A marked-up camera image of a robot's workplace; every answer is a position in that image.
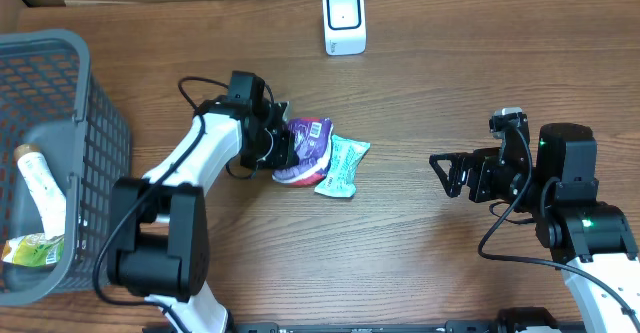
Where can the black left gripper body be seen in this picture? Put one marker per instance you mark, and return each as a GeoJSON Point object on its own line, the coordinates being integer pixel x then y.
{"type": "Point", "coordinates": [275, 152]}

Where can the green tea packet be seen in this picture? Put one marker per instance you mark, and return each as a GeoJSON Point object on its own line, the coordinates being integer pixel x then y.
{"type": "Point", "coordinates": [33, 250]}

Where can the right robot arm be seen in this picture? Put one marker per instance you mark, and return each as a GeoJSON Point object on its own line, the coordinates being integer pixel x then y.
{"type": "Point", "coordinates": [555, 188]}

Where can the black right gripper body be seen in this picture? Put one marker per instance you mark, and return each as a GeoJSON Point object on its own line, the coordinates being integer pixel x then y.
{"type": "Point", "coordinates": [494, 181]}

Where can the teal snack packet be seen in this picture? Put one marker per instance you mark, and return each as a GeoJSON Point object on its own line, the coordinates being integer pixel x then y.
{"type": "Point", "coordinates": [345, 158]}

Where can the grey plastic mesh basket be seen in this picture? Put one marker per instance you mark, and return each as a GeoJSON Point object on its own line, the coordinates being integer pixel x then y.
{"type": "Point", "coordinates": [50, 98]}

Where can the white cosmetic tube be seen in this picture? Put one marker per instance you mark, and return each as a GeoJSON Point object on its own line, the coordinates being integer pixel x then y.
{"type": "Point", "coordinates": [49, 199]}

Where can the purple snack packet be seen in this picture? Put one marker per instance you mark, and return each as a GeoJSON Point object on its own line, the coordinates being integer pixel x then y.
{"type": "Point", "coordinates": [313, 147]}

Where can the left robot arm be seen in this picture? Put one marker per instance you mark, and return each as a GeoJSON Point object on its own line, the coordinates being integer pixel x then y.
{"type": "Point", "coordinates": [158, 246]}

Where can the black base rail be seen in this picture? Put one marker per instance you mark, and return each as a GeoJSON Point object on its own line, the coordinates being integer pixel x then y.
{"type": "Point", "coordinates": [521, 319]}

